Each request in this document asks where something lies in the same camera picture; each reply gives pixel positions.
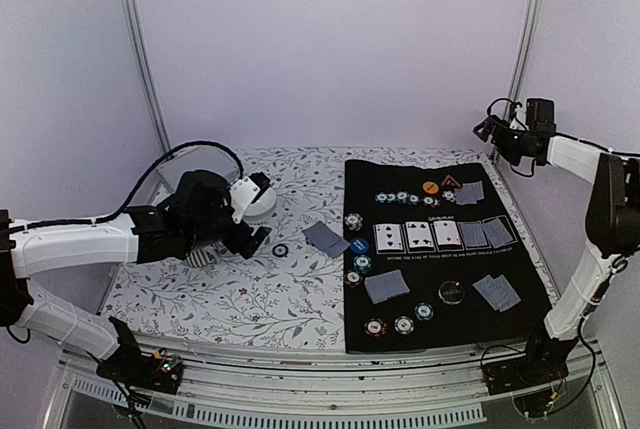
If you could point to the four of clubs card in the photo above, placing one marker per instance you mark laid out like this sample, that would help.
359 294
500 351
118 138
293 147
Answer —
419 236

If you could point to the clear round dealer button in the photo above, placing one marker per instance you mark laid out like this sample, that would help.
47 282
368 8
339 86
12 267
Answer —
451 292

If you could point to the grey box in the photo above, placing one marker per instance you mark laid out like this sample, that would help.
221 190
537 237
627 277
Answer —
206 158

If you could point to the green 50 chip row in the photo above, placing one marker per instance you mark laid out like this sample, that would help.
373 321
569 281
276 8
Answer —
400 197

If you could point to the orange big blind button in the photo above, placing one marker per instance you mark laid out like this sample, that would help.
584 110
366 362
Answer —
430 187

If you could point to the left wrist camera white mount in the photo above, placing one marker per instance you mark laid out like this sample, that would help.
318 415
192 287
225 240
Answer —
246 191

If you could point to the striped mug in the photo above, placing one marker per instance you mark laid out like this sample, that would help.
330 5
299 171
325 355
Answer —
201 257

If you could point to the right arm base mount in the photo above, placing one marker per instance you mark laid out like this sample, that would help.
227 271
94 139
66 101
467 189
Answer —
544 360

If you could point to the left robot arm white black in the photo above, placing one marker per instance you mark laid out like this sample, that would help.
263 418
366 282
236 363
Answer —
204 209

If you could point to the white bowl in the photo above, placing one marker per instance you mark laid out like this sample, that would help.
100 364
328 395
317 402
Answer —
262 208

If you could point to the blue small blind button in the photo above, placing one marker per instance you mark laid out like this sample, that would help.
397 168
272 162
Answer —
359 246

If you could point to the black poker mat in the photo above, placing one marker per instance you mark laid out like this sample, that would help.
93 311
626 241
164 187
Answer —
473 320

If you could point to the three of spades card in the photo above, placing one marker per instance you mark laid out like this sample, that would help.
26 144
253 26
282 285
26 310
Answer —
388 238

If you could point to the left aluminium frame post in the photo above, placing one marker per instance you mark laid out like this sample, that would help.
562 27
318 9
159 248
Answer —
135 30

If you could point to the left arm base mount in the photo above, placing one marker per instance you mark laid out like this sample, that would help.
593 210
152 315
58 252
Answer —
158 372

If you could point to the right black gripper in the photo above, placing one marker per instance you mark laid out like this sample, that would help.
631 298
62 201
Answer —
490 123

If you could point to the single chip on table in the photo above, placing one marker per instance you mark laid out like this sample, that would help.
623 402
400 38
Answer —
280 250

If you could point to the right aluminium frame post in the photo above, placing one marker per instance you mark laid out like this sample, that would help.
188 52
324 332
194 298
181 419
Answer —
532 12

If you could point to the community card face down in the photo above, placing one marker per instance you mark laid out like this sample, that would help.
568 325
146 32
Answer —
498 232
472 235

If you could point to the front aluminium rail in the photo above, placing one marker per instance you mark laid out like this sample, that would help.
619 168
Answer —
230 386

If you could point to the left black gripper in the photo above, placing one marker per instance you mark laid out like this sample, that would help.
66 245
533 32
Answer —
237 243

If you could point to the triangular all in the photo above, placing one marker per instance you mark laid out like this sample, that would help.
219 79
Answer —
449 183

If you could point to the aluminium frame post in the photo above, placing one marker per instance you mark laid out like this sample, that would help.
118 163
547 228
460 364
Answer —
135 30
532 12

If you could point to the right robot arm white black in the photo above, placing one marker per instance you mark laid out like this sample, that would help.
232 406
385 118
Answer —
611 221

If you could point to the dealt card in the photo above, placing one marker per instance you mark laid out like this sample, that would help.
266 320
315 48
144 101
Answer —
324 239
476 189
500 298

